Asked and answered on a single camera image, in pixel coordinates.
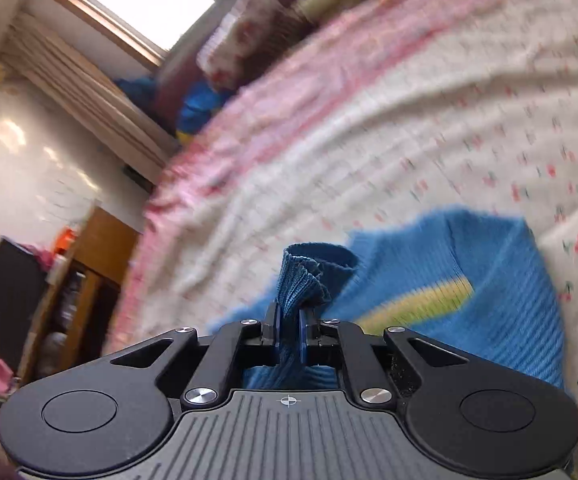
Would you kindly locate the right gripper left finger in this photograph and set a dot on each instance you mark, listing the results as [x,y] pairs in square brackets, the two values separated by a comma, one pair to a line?
[235,347]

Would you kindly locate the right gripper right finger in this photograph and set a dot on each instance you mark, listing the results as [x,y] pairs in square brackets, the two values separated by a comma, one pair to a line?
[344,347]

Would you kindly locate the blue striped knit sweater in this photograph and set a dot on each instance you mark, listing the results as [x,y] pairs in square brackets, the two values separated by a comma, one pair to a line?
[472,281]

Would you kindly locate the wooden cabinet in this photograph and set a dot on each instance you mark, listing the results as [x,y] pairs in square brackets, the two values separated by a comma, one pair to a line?
[70,323]

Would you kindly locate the black monitor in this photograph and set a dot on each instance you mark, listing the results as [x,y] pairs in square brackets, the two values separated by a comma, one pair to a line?
[23,272]

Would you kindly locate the blue cloth by pillow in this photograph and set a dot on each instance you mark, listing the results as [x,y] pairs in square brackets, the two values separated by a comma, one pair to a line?
[199,105]

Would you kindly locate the pink floral bed sheet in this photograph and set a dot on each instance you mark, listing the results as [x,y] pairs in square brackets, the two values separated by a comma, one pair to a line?
[396,109]

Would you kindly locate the beige left curtain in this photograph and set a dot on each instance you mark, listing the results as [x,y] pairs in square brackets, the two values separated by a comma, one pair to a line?
[41,56]

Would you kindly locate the red floral pillow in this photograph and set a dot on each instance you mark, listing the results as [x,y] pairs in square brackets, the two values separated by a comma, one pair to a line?
[239,35]

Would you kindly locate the maroon window bench cushion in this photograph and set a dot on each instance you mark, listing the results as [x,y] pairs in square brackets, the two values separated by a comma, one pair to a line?
[179,70]

